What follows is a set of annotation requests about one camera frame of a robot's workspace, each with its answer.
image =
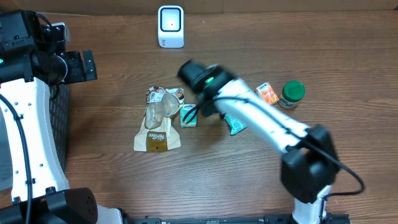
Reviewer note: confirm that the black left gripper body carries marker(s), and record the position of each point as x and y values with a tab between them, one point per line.
76	69

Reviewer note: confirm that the brown white snack bag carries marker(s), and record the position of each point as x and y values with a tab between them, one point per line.
156	133

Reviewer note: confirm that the green tissue pack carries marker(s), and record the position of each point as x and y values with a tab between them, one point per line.
188	116

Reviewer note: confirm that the teal wet wipes pack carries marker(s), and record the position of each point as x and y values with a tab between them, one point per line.
235	124

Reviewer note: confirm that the orange tissue pack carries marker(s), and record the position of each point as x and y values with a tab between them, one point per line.
267	93

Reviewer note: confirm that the green lid jar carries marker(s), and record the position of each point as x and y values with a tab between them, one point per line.
291	94

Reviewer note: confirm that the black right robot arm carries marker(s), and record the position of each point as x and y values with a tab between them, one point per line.
307	154

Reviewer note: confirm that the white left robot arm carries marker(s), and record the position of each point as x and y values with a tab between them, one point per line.
34	59

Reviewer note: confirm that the white barcode scanner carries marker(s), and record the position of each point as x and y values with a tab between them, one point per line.
171	27

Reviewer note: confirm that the grey plastic basket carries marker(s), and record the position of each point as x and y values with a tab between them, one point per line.
59	118

